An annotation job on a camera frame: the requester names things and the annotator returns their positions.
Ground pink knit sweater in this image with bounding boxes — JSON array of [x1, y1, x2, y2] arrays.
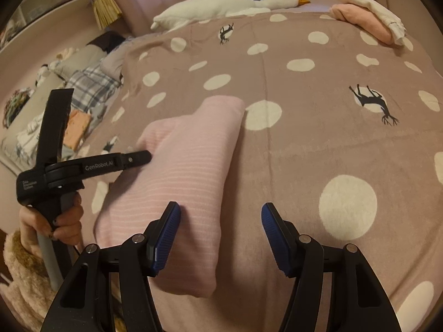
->
[[94, 96, 245, 297]]

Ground pile of white clothes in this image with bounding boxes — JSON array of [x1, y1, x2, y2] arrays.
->
[[16, 113, 43, 164]]

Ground left hand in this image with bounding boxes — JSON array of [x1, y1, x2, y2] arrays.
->
[[19, 193, 83, 251]]

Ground fluffy beige sleeve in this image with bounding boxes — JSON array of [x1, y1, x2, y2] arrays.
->
[[1, 231, 56, 331]]

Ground folded orange printed garment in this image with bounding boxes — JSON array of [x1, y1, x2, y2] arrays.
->
[[63, 109, 92, 151]]

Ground plaid pillow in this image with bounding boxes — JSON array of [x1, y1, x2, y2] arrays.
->
[[62, 64, 120, 159]]

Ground plush toys on headboard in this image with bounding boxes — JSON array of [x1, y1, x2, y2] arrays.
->
[[2, 88, 35, 129]]

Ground mauve pillow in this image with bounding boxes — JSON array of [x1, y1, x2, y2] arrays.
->
[[100, 38, 136, 81]]

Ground straw tassel hanging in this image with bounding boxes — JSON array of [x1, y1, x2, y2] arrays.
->
[[92, 0, 122, 30]]

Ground white goose plush toy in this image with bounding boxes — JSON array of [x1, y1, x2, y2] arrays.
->
[[150, 0, 310, 31]]

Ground polka dot mauve blanket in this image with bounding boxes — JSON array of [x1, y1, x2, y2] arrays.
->
[[81, 12, 442, 331]]

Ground white shelf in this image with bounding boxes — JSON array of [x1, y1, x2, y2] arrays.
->
[[0, 0, 100, 53]]

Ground folded white garment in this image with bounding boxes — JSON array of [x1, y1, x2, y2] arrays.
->
[[338, 0, 406, 46]]

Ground folded pink garment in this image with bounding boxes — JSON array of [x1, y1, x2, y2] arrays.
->
[[329, 4, 394, 45]]

